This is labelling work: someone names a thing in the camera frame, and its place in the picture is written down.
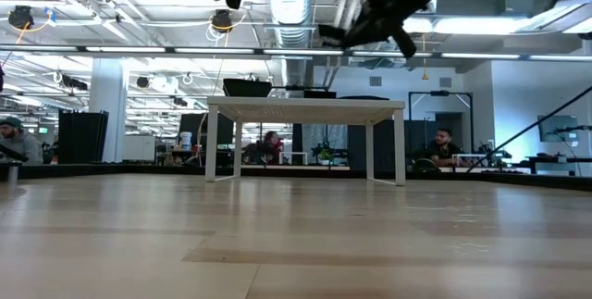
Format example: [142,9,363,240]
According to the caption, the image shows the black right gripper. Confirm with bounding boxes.
[317,11,417,58]

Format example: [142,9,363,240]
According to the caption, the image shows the white building column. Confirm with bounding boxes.
[88,56,130,164]

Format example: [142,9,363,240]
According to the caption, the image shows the black partition panel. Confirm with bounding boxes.
[57,109,110,165]

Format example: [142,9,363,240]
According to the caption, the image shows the grey wall monitor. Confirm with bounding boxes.
[536,114,579,143]

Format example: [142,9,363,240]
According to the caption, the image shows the long ceiling light strip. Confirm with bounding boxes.
[0,44,592,62]

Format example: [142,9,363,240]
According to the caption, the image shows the black monitor panel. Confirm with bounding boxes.
[179,112,235,155]

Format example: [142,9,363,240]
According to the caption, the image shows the black wavy square mini bowl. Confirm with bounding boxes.
[223,78,275,98]

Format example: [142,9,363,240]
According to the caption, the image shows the black metal gantry frame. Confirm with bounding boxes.
[408,89,474,161]

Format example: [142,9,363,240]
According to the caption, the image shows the silver ventilation duct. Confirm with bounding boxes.
[265,0,321,88]

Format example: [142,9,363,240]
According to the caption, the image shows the person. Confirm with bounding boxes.
[258,131,286,165]
[0,116,45,166]
[418,127,469,169]

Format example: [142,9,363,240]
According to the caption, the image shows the black ceiling lamp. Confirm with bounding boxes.
[210,9,235,34]
[7,5,36,31]

